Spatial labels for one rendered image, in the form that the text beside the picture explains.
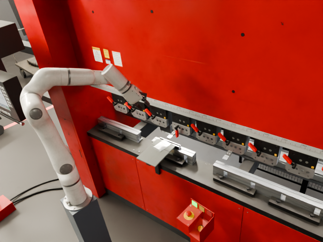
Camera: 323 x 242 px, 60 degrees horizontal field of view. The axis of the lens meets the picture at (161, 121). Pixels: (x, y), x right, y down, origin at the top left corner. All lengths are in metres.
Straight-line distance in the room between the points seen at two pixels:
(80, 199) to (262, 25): 1.45
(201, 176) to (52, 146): 1.09
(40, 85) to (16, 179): 2.63
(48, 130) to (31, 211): 2.04
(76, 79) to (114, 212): 1.93
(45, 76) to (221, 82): 0.94
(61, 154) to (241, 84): 1.06
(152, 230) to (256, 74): 1.93
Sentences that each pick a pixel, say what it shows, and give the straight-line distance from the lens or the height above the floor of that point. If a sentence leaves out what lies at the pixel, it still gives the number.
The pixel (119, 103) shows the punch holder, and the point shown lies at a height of 1.26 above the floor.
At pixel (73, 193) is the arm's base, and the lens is 1.88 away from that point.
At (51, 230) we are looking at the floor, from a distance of 3.26.
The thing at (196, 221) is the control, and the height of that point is 0.75.
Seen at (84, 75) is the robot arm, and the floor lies 1.84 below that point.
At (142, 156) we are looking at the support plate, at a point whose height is 1.00.
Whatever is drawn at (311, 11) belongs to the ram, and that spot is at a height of 2.08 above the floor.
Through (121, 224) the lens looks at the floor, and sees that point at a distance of 3.05.
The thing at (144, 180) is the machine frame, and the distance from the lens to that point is 2.58.
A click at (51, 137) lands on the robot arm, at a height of 1.56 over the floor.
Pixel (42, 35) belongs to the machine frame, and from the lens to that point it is 2.35.
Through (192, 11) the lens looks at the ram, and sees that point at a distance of 1.60.
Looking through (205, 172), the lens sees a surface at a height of 0.87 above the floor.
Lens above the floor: 2.44
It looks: 35 degrees down
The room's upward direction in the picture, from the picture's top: 7 degrees counter-clockwise
